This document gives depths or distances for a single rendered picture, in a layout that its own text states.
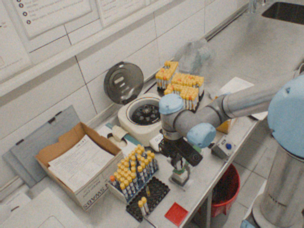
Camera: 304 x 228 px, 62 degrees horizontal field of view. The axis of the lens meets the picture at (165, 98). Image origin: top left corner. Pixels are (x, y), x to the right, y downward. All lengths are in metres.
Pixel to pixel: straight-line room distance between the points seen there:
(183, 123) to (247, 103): 0.19
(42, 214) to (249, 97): 0.64
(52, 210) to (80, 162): 0.41
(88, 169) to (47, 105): 0.32
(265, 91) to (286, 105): 0.23
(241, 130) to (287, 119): 0.89
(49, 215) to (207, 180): 0.61
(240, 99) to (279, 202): 0.26
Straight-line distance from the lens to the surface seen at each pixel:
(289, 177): 0.55
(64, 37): 1.13
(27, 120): 1.18
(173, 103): 0.76
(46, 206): 0.84
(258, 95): 0.67
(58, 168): 1.22
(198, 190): 1.10
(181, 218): 1.05
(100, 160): 1.17
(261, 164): 2.29
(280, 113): 0.43
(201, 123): 0.72
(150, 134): 1.17
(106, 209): 1.12
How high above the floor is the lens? 1.84
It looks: 41 degrees down
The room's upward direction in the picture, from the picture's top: 7 degrees counter-clockwise
